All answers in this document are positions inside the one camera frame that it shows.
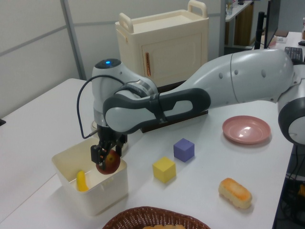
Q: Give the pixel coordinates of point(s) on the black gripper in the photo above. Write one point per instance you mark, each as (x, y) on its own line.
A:
(109, 134)

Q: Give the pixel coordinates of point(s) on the red apple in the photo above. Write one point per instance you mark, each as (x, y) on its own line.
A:
(112, 163)

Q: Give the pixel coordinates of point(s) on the white grey Franka robot arm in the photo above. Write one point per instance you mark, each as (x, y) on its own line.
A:
(214, 93)

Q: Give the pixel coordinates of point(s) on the white plastic container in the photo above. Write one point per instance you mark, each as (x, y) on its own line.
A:
(104, 193)

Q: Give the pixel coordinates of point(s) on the white lidded canister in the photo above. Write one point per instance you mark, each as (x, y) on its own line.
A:
(93, 125)

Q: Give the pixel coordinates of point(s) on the yellow toy banana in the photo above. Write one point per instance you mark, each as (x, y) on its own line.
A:
(81, 182)

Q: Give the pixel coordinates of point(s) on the yellow foam cube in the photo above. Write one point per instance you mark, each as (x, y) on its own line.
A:
(165, 168)

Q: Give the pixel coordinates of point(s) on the brown wicker basket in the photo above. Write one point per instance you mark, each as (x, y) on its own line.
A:
(133, 218)

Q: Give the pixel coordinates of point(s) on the purple foam cube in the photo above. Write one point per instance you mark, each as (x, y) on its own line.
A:
(183, 149)

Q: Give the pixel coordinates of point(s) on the dark brown wooden box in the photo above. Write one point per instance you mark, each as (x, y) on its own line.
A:
(166, 88)

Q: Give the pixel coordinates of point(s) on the bread pieces in basket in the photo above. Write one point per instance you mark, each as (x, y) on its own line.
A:
(164, 226)

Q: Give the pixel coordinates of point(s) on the black object at table edge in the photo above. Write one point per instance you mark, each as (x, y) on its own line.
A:
(2, 122)

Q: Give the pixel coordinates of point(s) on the toy bread loaf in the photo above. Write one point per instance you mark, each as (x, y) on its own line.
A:
(234, 192)

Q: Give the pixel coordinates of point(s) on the pink plastic plate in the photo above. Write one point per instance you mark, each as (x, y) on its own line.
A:
(246, 130)

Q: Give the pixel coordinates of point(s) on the black monitor with stand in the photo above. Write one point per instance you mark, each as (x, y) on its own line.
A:
(271, 21)

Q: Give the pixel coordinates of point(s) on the black computer keyboard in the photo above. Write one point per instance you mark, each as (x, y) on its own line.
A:
(294, 52)

